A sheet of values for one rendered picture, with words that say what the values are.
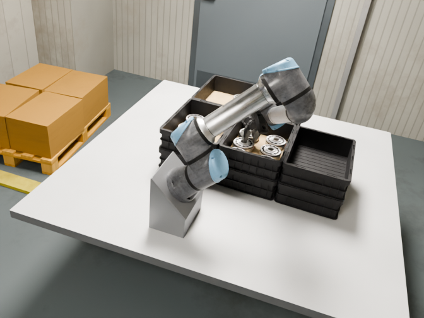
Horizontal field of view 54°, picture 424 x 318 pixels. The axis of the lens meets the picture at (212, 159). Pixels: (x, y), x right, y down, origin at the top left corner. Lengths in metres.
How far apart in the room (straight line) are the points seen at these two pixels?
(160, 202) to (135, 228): 0.18
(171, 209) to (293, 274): 0.53
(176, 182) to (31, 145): 1.81
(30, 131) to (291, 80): 2.17
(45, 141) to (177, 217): 1.72
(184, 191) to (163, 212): 0.13
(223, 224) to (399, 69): 2.96
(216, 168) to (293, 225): 0.52
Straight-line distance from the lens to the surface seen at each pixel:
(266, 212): 1.91
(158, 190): 1.61
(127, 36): 4.91
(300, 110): 1.49
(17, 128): 3.26
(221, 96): 2.59
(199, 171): 1.56
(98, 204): 1.88
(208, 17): 4.41
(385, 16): 4.23
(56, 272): 2.57
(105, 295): 2.43
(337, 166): 2.12
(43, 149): 3.23
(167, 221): 1.69
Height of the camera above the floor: 1.90
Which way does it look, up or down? 33 degrees down
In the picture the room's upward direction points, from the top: 7 degrees clockwise
